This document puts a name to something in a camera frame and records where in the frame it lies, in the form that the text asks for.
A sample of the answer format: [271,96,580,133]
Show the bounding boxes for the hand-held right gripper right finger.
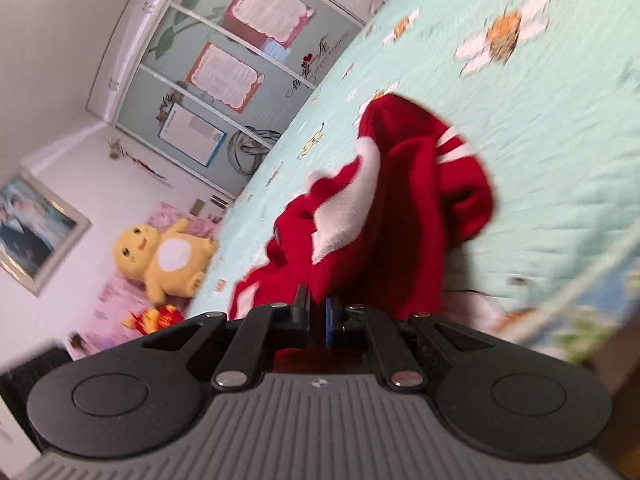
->
[326,297,496,391]

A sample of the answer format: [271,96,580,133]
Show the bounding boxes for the pink-bordered paper poster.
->
[222,0,316,50]

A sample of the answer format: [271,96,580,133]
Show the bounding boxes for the pink floral pillow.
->
[75,202,226,356]

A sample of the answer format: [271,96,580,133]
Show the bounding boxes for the red tassel wall ornament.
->
[107,135,171,186]

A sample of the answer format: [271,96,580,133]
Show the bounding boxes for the red plush toy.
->
[122,304,186,336]

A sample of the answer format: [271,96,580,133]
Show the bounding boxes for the mint bee-print bedspread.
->
[187,0,640,361]

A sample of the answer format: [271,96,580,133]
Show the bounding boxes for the red knit sweater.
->
[227,92,497,376]

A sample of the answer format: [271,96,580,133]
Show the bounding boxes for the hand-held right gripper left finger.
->
[141,284,312,393]

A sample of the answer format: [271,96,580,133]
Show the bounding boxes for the yellow plush toy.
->
[112,217,218,308]

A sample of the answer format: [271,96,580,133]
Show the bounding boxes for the framed wall photo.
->
[0,172,93,297]

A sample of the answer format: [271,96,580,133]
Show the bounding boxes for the white wardrobe with glass doors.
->
[86,0,401,201]

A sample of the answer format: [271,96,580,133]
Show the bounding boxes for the colourful printed bed sheet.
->
[500,255,640,366]

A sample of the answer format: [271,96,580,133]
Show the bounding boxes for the orange-bordered paper poster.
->
[186,42,265,115]

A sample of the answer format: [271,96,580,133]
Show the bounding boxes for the blue-bordered paper poster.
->
[157,102,227,167]

